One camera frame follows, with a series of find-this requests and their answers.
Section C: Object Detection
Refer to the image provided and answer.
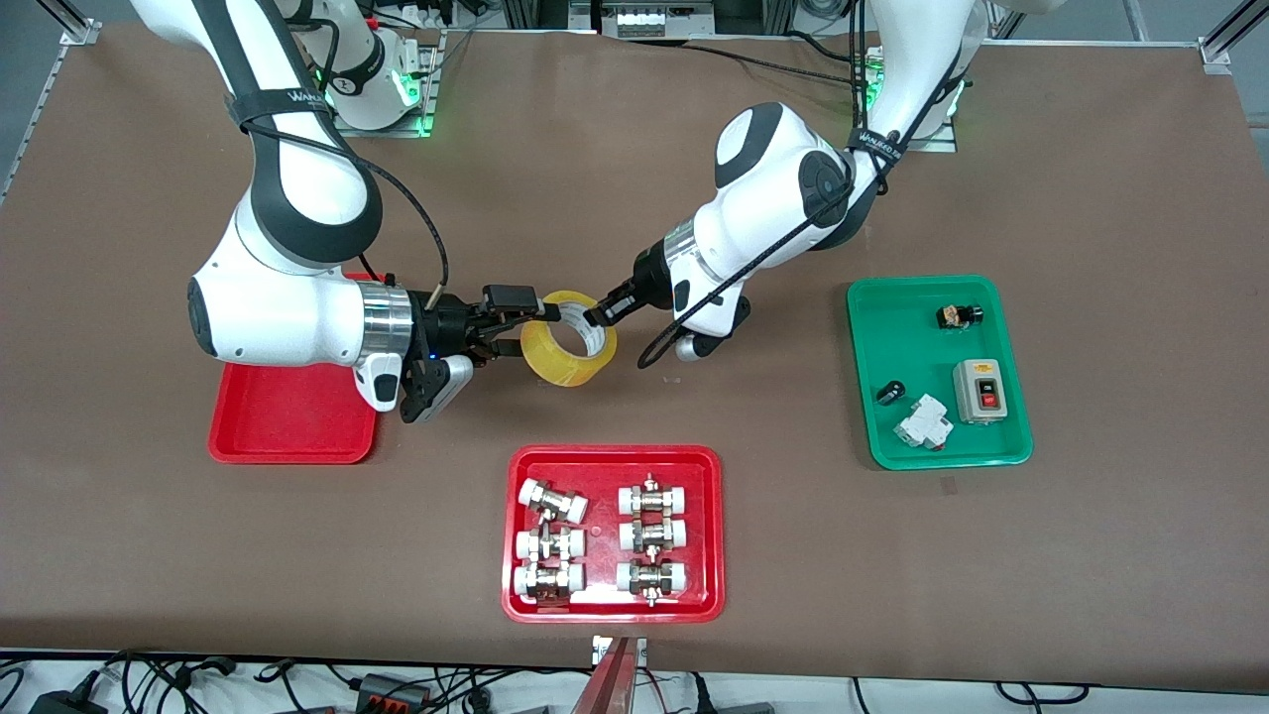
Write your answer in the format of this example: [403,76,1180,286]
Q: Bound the yellow packing tape roll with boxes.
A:
[520,290,619,389]

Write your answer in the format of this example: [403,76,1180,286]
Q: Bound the red plastic tray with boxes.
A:
[501,444,727,625]
[207,272,390,465]

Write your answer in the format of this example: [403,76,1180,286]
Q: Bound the green plastic tray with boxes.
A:
[846,275,1034,471]

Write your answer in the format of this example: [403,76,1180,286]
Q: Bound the white-capped metal pipe fitting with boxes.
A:
[615,558,689,608]
[518,478,590,525]
[618,474,690,517]
[618,518,688,554]
[513,561,586,606]
[515,526,587,562]

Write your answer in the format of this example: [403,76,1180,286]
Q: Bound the white power strip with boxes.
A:
[615,3,720,39]

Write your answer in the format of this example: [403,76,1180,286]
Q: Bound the white circuit breaker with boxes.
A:
[893,394,955,451]

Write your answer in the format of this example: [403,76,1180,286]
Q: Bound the black connector box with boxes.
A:
[355,672,437,701]

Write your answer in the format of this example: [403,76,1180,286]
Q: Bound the red metal bar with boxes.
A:
[570,638,637,714]

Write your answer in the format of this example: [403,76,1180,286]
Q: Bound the black power adapter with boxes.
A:
[28,687,108,714]

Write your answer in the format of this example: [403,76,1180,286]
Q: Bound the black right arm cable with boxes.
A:
[238,20,452,298]

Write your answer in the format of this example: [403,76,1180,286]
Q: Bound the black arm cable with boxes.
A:
[238,20,452,298]
[637,0,968,370]

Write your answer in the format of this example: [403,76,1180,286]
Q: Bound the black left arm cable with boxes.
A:
[637,0,968,370]

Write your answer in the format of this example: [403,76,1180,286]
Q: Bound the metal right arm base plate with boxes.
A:
[330,30,442,138]

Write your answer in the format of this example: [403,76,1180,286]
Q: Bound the black cable on table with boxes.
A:
[679,35,859,88]

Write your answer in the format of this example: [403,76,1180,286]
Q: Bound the black left arm strap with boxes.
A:
[846,127,911,167]

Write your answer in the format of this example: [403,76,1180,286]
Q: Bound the black arm strap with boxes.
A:
[226,87,333,132]
[846,127,911,167]

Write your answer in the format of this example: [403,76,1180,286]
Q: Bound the black right arm strap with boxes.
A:
[226,87,333,132]

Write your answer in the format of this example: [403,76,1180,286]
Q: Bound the silver metal bracket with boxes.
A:
[592,635,649,667]

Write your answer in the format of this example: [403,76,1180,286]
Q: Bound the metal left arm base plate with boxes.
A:
[855,50,960,154]

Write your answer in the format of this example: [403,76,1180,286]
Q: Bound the grey push-button switch box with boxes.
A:
[952,358,1010,426]

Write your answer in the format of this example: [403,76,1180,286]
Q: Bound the aluminium frame rail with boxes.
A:
[0,0,100,204]
[1198,0,1269,70]

